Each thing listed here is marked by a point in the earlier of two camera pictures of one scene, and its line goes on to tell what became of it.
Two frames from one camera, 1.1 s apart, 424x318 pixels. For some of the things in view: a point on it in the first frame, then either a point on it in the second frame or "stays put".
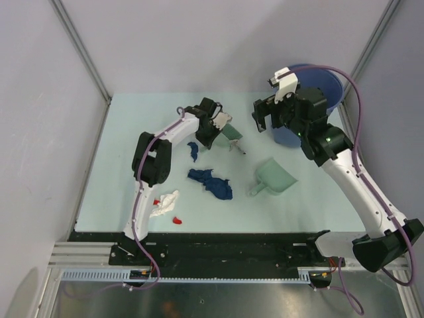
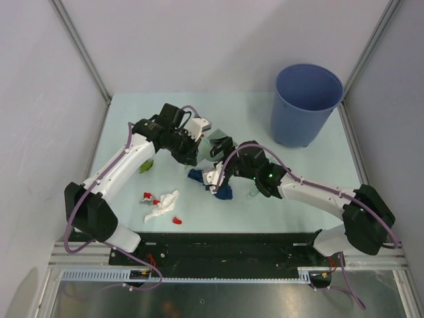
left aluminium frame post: (67, 22) stays put
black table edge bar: (181, 250) stays put
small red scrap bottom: (176, 220) stays put
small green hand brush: (232, 135) → (203, 148)
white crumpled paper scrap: (166, 204) stays put
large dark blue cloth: (217, 186) stays put
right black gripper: (263, 108) → (220, 144)
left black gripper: (207, 142) → (189, 157)
